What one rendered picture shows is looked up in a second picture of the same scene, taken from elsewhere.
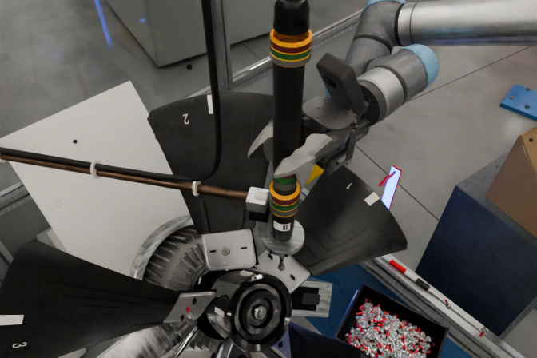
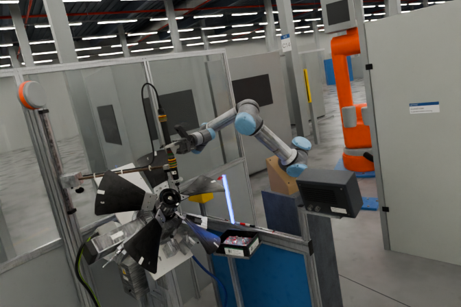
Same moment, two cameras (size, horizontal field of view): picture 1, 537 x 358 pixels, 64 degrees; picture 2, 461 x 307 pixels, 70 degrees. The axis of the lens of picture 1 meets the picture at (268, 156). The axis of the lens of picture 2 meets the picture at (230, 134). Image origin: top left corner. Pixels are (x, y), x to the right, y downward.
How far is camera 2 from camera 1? 141 cm
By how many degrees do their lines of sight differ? 36
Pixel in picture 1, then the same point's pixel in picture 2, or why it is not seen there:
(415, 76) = (206, 132)
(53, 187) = not seen: hidden behind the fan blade
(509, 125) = not seen: hidden behind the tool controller
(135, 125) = (134, 175)
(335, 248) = (197, 190)
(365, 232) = (209, 187)
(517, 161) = (269, 168)
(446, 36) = (216, 125)
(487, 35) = (223, 121)
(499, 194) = (272, 186)
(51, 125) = not seen: hidden behind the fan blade
